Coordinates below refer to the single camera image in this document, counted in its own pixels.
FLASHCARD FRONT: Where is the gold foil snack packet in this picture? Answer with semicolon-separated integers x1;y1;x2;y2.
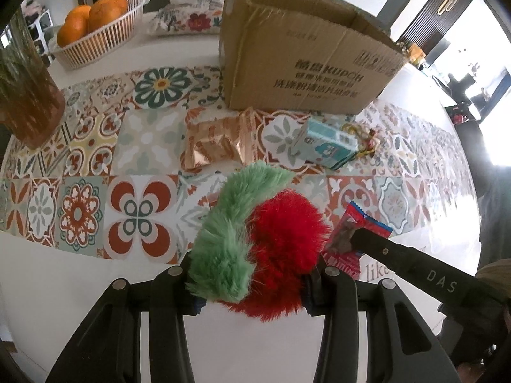
183;108;256;170

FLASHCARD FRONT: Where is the patterned tile table runner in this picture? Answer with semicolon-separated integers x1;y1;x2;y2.
1;66;480;263

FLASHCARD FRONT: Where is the red snack wrapper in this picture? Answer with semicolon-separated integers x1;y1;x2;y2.
322;201;392;280

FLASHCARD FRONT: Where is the teal small carton box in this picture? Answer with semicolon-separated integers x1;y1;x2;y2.
290;118;359;170

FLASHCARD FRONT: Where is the orange fruit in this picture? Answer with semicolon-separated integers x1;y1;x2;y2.
91;0;128;14
56;14;88;48
88;5;123;32

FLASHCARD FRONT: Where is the white plastic fruit basket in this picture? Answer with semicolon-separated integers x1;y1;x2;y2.
49;0;151;69

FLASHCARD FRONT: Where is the brown cardboard box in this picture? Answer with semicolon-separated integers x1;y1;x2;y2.
219;0;407;114

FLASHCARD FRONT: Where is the red green fluffy plush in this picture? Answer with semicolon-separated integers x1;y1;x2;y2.
187;162;332;322

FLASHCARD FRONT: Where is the floral tissue pack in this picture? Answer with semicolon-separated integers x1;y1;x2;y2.
146;0;224;36

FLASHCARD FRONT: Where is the glass vase with flowers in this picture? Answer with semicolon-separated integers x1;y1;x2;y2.
1;10;65;150

